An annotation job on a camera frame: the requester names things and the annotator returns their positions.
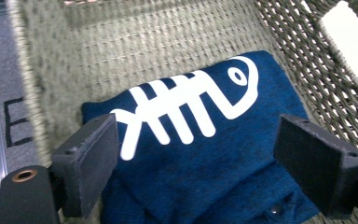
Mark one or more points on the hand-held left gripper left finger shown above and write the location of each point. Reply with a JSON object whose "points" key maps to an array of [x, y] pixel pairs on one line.
{"points": [[85, 161]]}

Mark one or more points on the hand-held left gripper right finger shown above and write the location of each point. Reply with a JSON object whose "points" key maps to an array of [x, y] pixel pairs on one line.
{"points": [[317, 161]]}

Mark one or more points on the navy garment with fishbone print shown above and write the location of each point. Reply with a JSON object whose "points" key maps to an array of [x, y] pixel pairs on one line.
{"points": [[217, 168]]}

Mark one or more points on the green woven basket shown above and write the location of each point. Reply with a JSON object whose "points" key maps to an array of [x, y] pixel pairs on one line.
{"points": [[112, 46]]}

